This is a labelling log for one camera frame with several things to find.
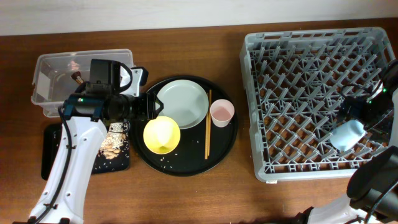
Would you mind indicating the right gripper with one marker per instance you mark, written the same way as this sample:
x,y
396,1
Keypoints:
x,y
356,111

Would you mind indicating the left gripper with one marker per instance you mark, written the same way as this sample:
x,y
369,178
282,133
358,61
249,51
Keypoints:
x,y
148,111

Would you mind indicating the yellow bowl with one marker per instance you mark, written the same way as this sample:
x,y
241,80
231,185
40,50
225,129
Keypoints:
x,y
161,135

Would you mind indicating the blue cup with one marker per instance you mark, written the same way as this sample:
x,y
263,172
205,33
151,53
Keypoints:
x,y
344,137

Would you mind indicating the grey plate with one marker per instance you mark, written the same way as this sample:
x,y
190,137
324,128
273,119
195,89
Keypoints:
x,y
185,101

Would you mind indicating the food scraps and rice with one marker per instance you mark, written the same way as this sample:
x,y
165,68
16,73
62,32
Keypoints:
x,y
115,141

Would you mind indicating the wooden chopstick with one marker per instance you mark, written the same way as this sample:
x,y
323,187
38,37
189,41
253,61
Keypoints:
x,y
209,122
206,130

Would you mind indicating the pink cup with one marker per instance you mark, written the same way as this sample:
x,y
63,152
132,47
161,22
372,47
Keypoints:
x,y
222,111

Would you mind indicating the gold foil wrapper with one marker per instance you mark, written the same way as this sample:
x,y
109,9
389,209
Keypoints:
x,y
76,76

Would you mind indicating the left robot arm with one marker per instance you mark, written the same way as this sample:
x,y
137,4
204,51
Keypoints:
x,y
63,198

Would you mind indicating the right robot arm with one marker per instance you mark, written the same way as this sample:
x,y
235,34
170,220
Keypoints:
x,y
371,195

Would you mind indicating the grey dishwasher rack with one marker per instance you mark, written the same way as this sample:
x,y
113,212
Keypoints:
x,y
293,81

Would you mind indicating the black round tray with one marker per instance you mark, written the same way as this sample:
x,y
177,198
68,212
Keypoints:
x,y
188,158

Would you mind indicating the clear plastic bin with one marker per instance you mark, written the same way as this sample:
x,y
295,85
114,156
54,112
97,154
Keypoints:
x,y
53,81

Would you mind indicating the black rectangular tray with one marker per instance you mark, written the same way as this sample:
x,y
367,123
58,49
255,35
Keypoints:
x,y
52,135

